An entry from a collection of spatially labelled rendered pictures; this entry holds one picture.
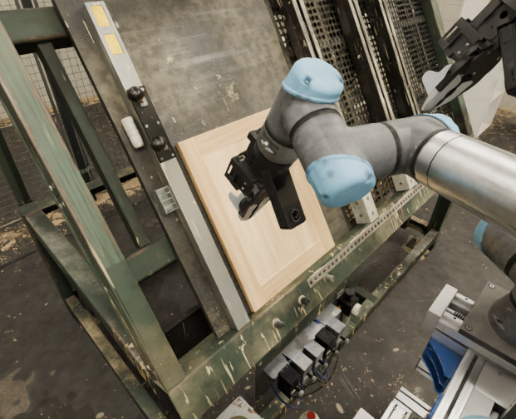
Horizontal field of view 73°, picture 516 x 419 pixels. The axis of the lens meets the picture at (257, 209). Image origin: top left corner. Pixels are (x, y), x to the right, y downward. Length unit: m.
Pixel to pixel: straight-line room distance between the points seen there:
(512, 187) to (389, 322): 1.99
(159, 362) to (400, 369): 1.50
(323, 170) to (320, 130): 0.05
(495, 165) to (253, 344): 0.86
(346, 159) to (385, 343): 1.89
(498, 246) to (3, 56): 1.20
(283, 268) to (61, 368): 1.49
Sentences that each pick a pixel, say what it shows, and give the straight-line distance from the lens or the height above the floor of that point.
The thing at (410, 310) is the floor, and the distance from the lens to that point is 2.46.
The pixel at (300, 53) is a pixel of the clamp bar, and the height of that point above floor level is 1.49.
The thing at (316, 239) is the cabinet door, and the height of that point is 0.94.
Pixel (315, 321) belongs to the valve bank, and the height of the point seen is 0.74.
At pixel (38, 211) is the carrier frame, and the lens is 2.00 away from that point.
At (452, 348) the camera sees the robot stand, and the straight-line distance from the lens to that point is 1.19.
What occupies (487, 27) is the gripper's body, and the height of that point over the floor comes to 1.70.
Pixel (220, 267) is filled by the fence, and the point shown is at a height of 1.07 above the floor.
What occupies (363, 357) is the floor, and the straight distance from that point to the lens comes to 2.17.
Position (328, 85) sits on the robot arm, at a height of 1.67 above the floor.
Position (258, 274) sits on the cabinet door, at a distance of 1.14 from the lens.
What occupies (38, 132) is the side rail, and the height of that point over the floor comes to 1.49.
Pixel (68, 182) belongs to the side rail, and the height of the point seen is 1.38.
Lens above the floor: 1.80
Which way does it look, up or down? 36 degrees down
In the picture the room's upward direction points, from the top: straight up
